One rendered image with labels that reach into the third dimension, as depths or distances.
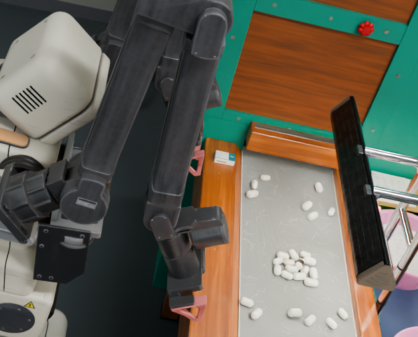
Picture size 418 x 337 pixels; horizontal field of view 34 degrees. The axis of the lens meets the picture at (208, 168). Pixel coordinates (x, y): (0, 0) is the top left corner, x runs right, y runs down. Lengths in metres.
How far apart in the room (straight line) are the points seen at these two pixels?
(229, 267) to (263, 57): 0.63
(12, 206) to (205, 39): 0.45
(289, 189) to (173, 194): 1.01
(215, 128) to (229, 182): 0.21
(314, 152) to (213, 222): 0.97
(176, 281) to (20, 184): 0.33
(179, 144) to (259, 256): 0.83
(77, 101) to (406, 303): 1.17
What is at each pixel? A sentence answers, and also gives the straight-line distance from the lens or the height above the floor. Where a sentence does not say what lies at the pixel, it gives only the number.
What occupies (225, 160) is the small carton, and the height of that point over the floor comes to 0.78.
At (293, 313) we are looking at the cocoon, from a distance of 1.74.
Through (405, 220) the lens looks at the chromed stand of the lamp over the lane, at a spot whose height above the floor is 0.97.
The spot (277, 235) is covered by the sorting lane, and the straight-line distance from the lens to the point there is 1.94.
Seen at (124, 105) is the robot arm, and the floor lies 1.43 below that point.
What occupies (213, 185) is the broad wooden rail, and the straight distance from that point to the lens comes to 1.98.
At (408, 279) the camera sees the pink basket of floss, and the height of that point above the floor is 0.73.
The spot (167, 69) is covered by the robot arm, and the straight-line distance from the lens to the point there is 1.49.
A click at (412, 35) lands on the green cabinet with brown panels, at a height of 1.25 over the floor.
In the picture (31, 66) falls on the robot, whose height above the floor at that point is 1.37.
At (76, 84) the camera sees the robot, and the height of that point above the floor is 1.35.
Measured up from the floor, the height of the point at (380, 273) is 1.09.
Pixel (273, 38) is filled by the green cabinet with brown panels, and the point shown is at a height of 1.14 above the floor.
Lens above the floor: 2.02
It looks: 38 degrees down
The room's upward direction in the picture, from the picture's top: 17 degrees clockwise
